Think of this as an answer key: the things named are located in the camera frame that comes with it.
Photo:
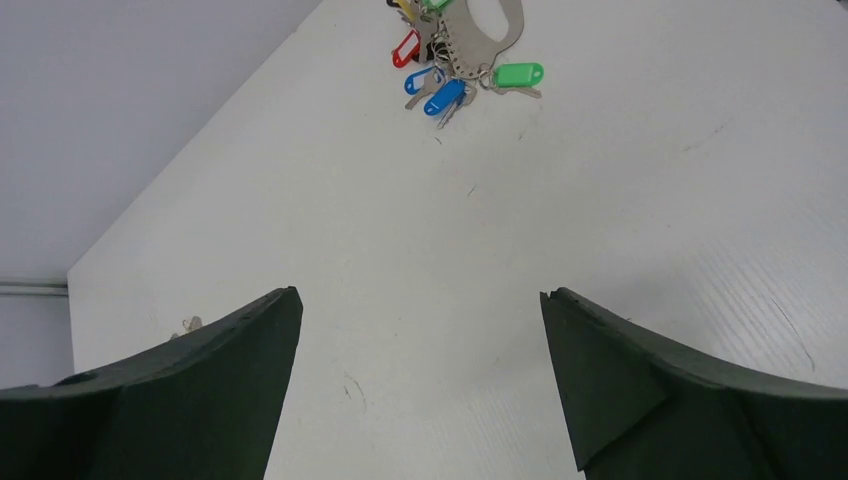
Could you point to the red tag key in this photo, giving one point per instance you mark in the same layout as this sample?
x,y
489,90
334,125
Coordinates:
x,y
406,50

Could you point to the light blue tag key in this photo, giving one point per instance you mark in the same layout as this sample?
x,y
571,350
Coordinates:
x,y
422,84

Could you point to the green tag key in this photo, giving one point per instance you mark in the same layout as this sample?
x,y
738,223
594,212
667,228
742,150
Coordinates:
x,y
507,78

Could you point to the yellow tag key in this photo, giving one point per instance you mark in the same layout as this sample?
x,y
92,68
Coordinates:
x,y
404,7

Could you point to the left aluminium frame rail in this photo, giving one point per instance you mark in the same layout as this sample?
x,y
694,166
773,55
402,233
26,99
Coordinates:
x,y
24,289

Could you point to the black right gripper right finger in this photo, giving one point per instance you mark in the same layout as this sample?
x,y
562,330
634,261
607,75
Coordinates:
x,y
639,405

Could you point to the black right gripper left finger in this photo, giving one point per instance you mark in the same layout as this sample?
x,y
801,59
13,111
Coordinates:
x,y
204,405

